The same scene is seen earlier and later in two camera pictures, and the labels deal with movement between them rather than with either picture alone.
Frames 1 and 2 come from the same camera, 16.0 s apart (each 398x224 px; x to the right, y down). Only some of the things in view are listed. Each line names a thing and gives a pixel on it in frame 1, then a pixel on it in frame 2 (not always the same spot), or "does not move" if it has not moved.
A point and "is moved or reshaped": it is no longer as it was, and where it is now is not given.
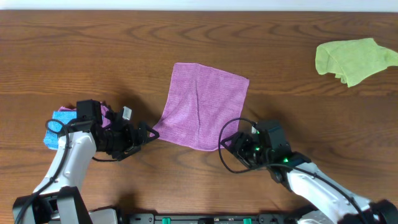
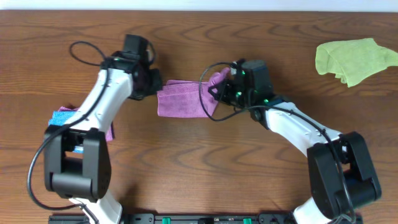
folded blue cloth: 51,139 does not move
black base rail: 209,218 does not move
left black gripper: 137,137 to 154,81
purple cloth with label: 200,100 is moved or reshaped
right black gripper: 241,140 to 222,96
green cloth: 354,61 does not move
